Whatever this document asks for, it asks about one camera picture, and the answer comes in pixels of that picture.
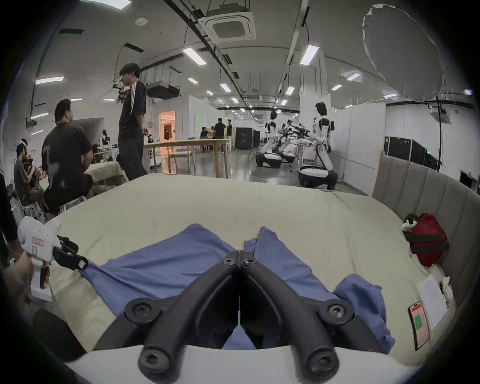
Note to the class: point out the table with beige cloth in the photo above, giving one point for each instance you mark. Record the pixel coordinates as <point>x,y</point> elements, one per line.
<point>103,170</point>

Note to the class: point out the group of people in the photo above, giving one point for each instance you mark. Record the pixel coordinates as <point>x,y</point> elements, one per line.
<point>218,129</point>

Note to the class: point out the blue shirt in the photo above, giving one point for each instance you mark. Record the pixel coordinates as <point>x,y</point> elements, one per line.
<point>161,266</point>

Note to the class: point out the white hand controller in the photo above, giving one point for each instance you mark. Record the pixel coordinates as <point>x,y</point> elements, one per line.
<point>408,224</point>

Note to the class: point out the white paper sheet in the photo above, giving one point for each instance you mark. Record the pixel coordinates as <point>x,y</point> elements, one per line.
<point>431,300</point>

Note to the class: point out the black crate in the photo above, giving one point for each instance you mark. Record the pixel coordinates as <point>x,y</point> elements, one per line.
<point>243,138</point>

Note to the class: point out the white light diffuser on stand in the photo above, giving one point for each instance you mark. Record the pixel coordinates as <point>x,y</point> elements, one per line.
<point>405,52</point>

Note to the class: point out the bed with beige sheet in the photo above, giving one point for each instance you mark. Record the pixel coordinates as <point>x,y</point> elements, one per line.
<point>210,202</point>

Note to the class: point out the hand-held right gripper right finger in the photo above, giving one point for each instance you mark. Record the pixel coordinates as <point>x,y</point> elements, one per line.
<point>273,303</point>

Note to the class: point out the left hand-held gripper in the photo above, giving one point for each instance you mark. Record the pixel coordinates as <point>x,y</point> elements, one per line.
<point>37,240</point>

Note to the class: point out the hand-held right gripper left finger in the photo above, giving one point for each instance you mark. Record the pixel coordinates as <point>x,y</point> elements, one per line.
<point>210,300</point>

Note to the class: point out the grey padded headboard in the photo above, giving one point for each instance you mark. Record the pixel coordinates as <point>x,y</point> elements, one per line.
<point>431,187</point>

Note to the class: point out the phone with pink case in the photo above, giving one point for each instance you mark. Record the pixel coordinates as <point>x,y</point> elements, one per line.
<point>419,324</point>

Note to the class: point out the person's left hand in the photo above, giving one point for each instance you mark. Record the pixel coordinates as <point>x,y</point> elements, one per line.
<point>18,273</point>

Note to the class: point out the white humanoid robot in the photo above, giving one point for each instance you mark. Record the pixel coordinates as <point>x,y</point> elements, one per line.
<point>292,138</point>
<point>268,153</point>
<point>322,135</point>

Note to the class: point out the row of black cases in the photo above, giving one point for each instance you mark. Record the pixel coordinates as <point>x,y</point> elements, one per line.
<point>412,150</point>

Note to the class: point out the wooden table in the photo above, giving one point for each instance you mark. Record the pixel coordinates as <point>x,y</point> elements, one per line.
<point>187,143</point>

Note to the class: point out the red bag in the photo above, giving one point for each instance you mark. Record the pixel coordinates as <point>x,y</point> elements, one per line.
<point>427,240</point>

